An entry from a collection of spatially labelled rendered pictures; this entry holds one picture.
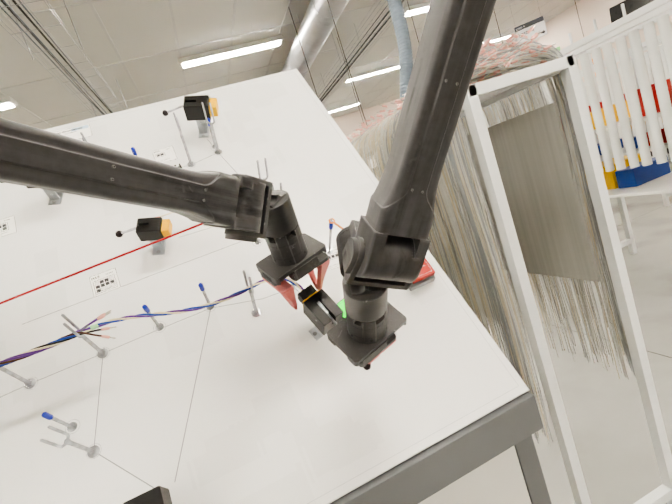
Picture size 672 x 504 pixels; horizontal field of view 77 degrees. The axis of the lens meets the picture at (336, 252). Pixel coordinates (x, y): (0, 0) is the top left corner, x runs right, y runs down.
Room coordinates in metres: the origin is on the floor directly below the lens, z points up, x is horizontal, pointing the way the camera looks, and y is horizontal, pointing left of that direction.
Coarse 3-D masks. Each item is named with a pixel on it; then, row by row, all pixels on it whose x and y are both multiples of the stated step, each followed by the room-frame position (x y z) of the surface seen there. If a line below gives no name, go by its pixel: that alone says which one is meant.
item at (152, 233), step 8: (144, 224) 0.82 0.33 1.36; (152, 224) 0.81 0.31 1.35; (160, 224) 0.82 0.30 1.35; (120, 232) 0.82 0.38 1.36; (136, 232) 0.80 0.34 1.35; (144, 232) 0.81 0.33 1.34; (152, 232) 0.81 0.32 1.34; (160, 232) 0.81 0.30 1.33; (144, 240) 0.82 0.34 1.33; (152, 240) 0.83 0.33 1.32; (160, 248) 0.86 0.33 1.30
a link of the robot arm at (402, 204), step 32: (448, 0) 0.39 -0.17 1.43; (480, 0) 0.39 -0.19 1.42; (448, 32) 0.40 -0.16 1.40; (480, 32) 0.40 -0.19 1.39; (416, 64) 0.44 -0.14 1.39; (448, 64) 0.40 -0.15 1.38; (416, 96) 0.42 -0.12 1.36; (448, 96) 0.41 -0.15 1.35; (416, 128) 0.42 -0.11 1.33; (448, 128) 0.42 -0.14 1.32; (416, 160) 0.43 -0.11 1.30; (384, 192) 0.45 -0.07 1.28; (416, 192) 0.43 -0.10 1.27; (384, 224) 0.44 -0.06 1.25; (416, 224) 0.45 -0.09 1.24; (384, 256) 0.45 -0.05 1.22; (416, 256) 0.46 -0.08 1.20
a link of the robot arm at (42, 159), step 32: (0, 128) 0.33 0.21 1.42; (32, 128) 0.35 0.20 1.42; (0, 160) 0.33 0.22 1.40; (32, 160) 0.35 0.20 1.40; (64, 160) 0.37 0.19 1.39; (96, 160) 0.39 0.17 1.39; (128, 160) 0.42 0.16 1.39; (64, 192) 0.39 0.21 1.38; (96, 192) 0.39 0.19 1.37; (128, 192) 0.42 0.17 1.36; (160, 192) 0.44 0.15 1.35; (192, 192) 0.47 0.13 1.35; (224, 192) 0.51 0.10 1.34; (256, 192) 0.56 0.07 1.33; (224, 224) 0.52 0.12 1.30; (256, 224) 0.56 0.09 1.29
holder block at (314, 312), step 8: (312, 296) 0.69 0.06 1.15; (320, 296) 0.70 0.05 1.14; (328, 296) 0.70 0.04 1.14; (304, 304) 0.69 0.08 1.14; (312, 304) 0.69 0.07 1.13; (328, 304) 0.69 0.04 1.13; (336, 304) 0.69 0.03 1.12; (304, 312) 0.71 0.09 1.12; (312, 312) 0.68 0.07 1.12; (320, 312) 0.68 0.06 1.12; (336, 312) 0.68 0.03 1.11; (312, 320) 0.70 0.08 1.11; (320, 320) 0.67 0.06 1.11; (328, 320) 0.67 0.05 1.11; (336, 320) 0.68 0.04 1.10; (320, 328) 0.68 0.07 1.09; (328, 328) 0.68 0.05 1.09
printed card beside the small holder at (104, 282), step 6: (108, 270) 0.83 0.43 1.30; (114, 270) 0.83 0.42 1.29; (96, 276) 0.82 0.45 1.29; (102, 276) 0.82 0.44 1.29; (108, 276) 0.82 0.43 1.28; (114, 276) 0.82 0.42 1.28; (90, 282) 0.81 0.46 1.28; (96, 282) 0.81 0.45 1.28; (102, 282) 0.81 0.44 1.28; (108, 282) 0.81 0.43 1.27; (114, 282) 0.81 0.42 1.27; (96, 288) 0.80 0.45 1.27; (102, 288) 0.80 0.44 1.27; (108, 288) 0.80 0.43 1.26; (114, 288) 0.80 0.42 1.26; (96, 294) 0.79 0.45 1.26; (102, 294) 0.79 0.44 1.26
